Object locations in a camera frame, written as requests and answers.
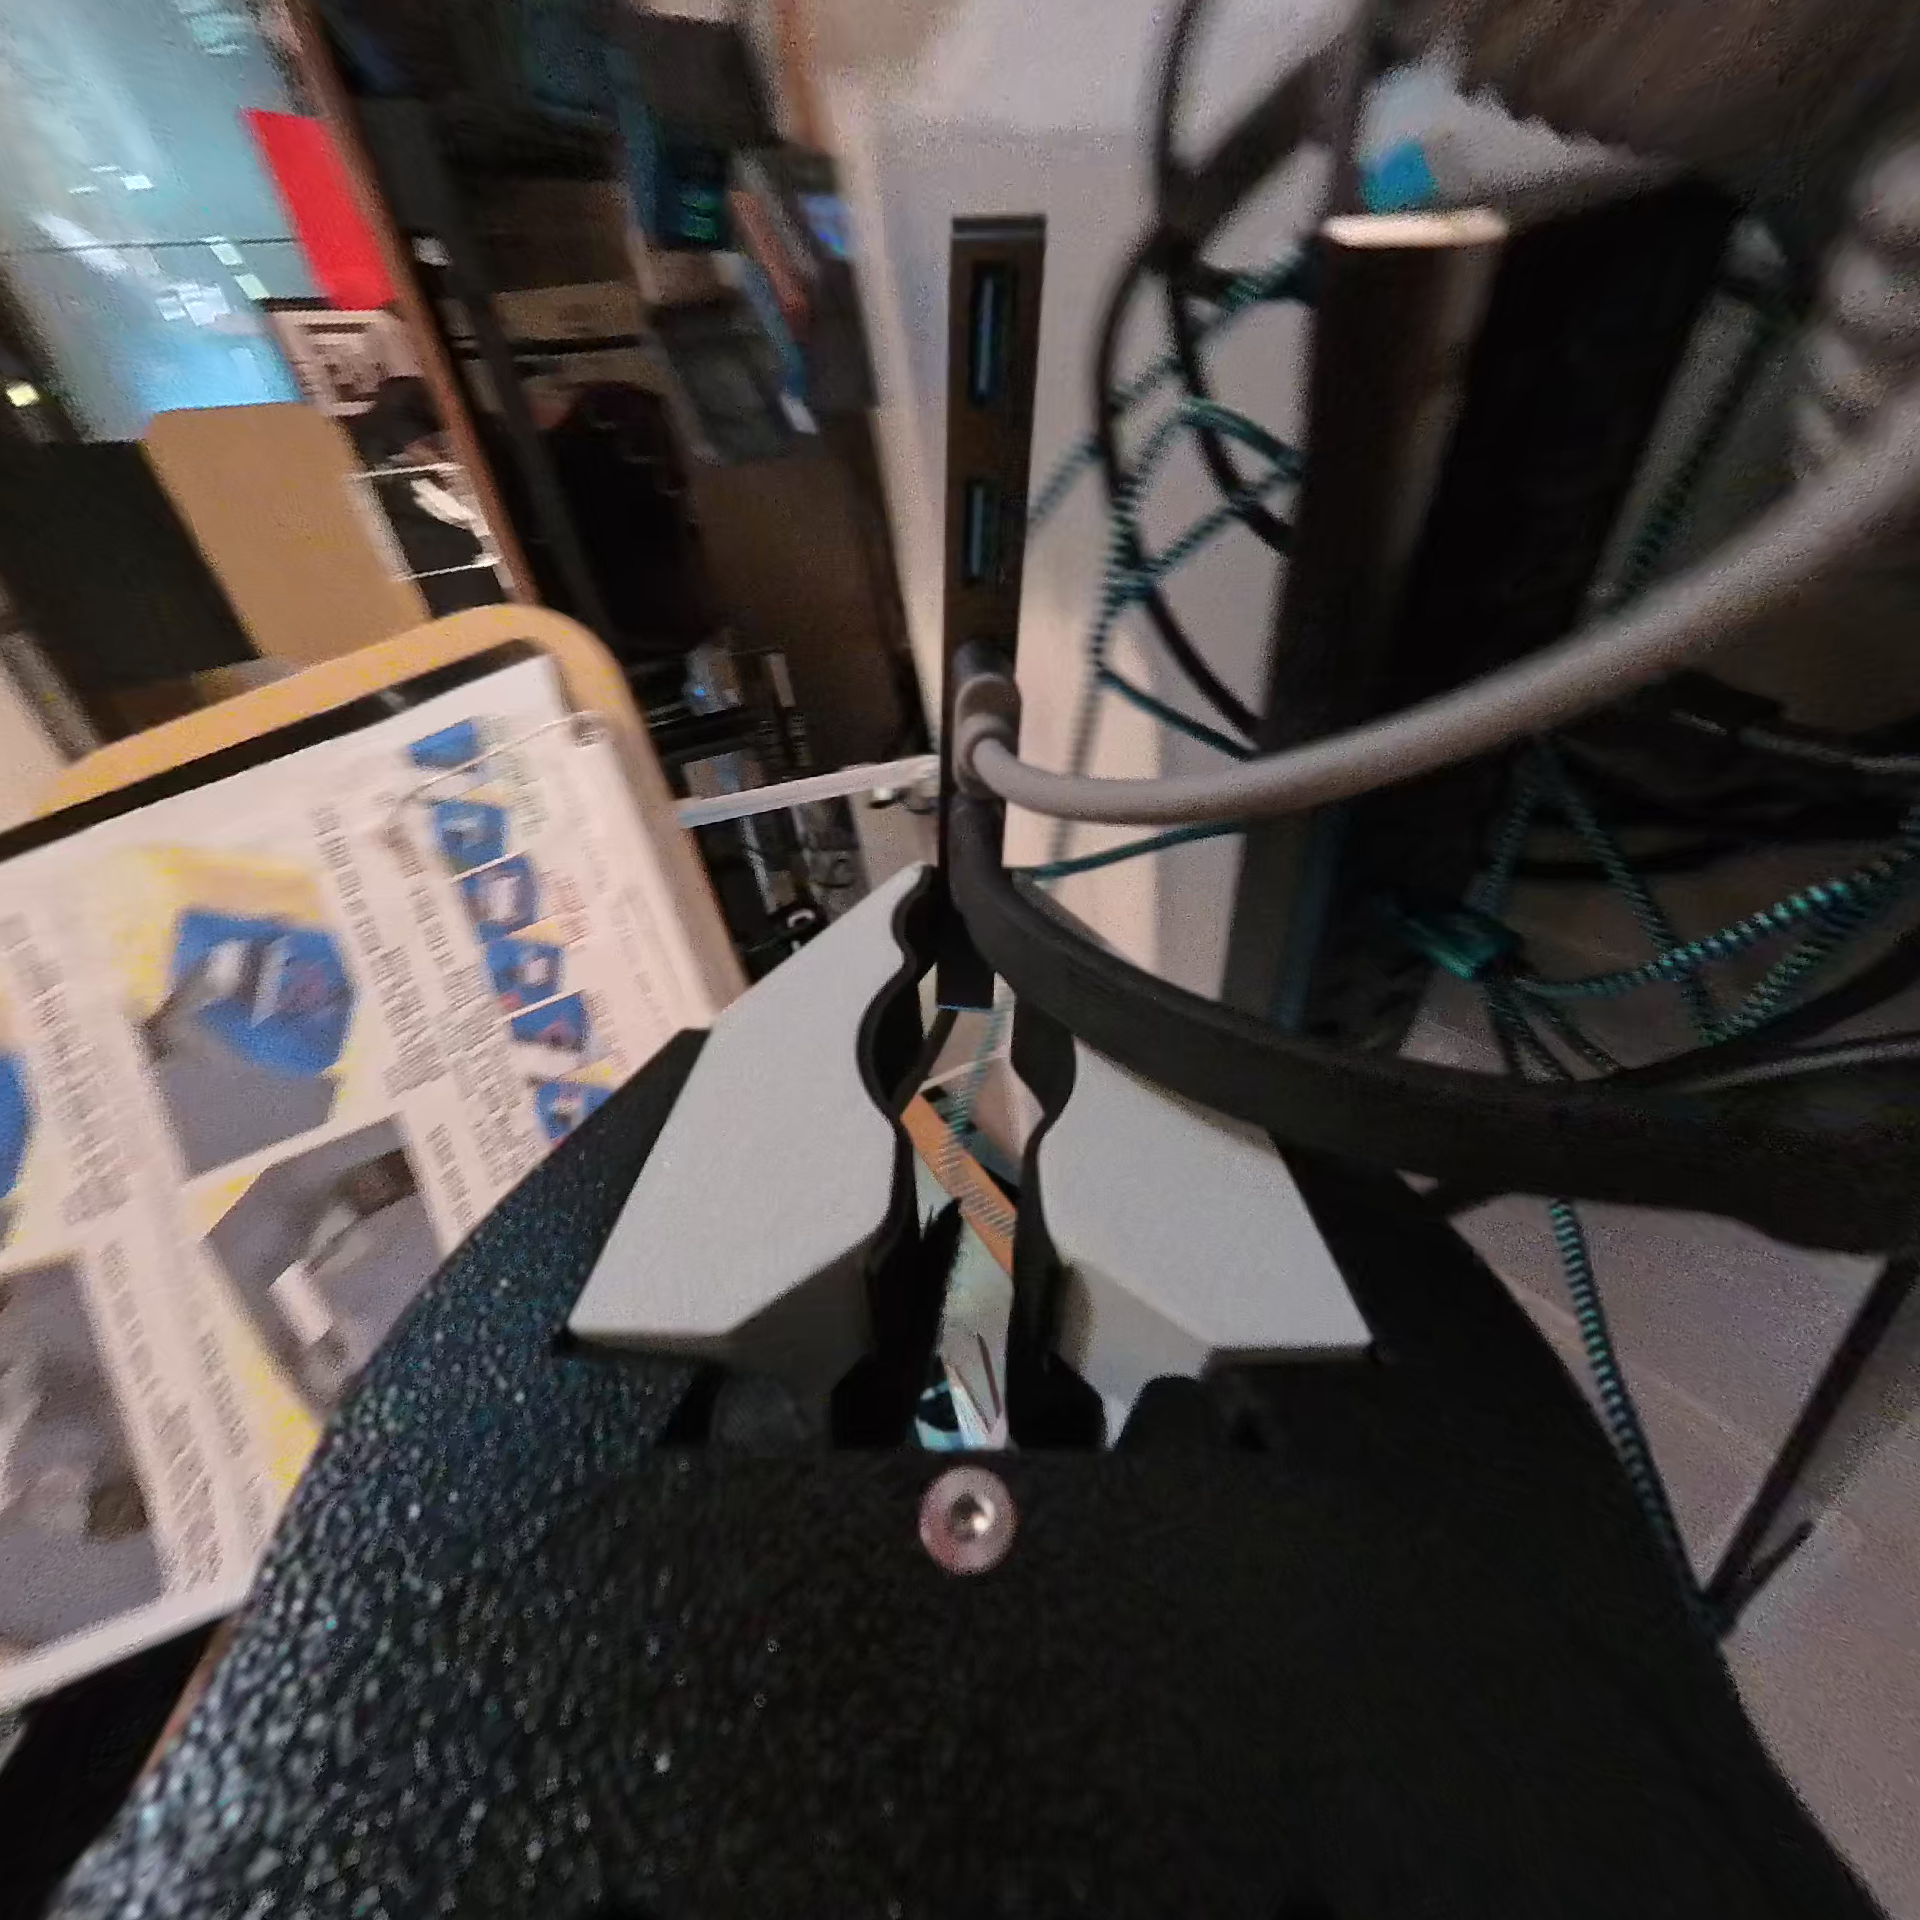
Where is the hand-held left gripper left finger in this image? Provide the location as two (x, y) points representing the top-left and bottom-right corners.
(570, 870), (964, 1449)

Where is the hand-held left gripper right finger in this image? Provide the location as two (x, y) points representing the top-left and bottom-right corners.
(1010, 996), (1377, 1453)

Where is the black hub cable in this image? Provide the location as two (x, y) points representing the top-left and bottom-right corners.
(942, 795), (1920, 1255)

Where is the dark grey usb cable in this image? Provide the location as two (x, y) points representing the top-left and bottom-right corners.
(954, 636), (1920, 823)

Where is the white board stand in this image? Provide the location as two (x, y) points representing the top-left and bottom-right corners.
(675, 756), (948, 831)

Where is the printed instruction sheet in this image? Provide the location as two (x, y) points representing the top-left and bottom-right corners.
(0, 652), (715, 1710)

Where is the tan board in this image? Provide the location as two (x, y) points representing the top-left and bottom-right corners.
(141, 403), (428, 662)

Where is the framed marker tag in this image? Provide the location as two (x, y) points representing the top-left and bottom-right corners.
(277, 307), (428, 421)

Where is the teal braided cable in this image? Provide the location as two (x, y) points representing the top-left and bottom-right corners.
(959, 239), (1920, 1636)

